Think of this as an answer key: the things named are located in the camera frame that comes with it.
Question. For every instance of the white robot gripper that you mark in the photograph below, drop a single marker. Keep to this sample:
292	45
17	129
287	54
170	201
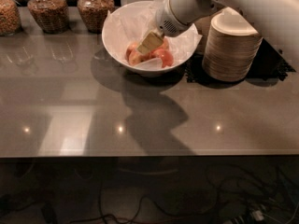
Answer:
168	20

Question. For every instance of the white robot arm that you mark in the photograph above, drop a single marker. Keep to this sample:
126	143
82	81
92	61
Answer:
277	21

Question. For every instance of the red apple front right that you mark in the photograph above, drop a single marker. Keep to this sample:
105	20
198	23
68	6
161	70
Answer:
165	55

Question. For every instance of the red-yellow apple front left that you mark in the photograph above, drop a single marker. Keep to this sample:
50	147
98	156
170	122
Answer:
135	58

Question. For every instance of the red apple back left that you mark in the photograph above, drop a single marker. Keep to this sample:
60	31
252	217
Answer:
130	48

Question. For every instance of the white paper bowl liner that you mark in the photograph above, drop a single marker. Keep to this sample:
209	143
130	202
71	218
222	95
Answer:
137	19

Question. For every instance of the white ceramic bowl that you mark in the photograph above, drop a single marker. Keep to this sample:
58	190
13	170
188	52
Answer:
113	44

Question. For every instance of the rear stack of paper bowls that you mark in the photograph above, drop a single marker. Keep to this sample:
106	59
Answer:
202	27

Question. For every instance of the stack of paper bowls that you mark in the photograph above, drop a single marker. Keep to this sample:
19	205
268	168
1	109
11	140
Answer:
202	27
232	44

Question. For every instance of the right glass jar of cereal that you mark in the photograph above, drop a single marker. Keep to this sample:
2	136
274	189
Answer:
94	13

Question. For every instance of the glass jar of cereal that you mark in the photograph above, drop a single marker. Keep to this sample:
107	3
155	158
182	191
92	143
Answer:
50	15
94	13
10	20

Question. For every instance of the front stack of paper bowls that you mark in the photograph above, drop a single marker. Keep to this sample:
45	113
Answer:
232	44

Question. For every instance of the middle glass jar of cereal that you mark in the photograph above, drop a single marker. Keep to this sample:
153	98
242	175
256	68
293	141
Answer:
50	15

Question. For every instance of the black mesh mat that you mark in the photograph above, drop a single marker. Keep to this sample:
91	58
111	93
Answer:
267	67

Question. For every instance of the left glass jar of cereal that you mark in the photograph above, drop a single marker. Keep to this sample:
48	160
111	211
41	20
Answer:
10	20

